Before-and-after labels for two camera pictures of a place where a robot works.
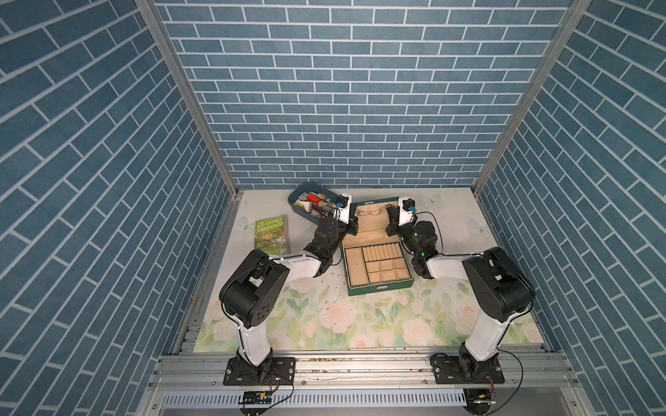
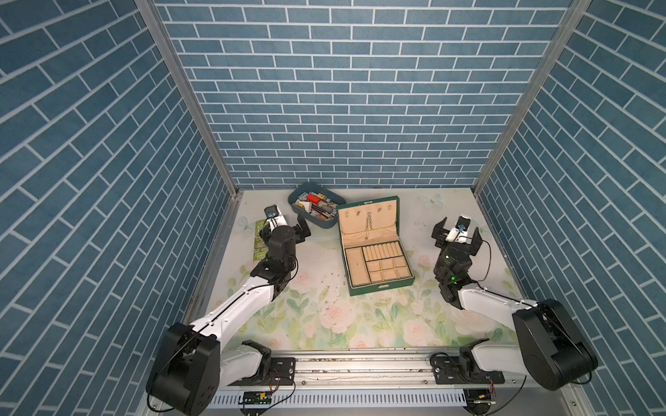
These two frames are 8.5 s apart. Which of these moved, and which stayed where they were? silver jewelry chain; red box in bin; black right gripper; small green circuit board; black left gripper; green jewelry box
Moved: silver jewelry chain; black right gripper; black left gripper
Stayed: red box in bin; small green circuit board; green jewelry box
